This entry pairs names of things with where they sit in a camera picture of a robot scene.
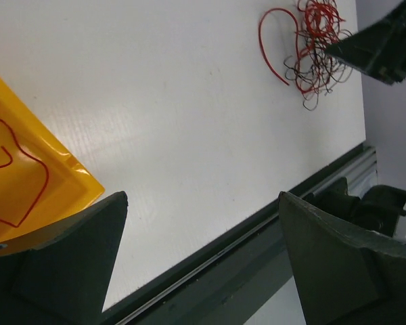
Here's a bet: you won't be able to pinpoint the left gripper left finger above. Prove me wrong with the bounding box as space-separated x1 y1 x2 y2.
0 192 128 324

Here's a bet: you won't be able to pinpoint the yellow plastic bin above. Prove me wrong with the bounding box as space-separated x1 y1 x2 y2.
0 78 105 256

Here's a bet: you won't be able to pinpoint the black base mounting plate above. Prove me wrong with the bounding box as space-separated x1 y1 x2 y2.
99 142 376 325

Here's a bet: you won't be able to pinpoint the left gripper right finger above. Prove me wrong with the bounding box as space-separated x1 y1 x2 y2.
278 192 406 324

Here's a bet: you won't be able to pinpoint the red and black wires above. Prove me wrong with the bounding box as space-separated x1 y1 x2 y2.
258 0 355 112

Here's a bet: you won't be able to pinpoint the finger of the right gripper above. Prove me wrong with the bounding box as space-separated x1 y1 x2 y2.
324 1 406 85

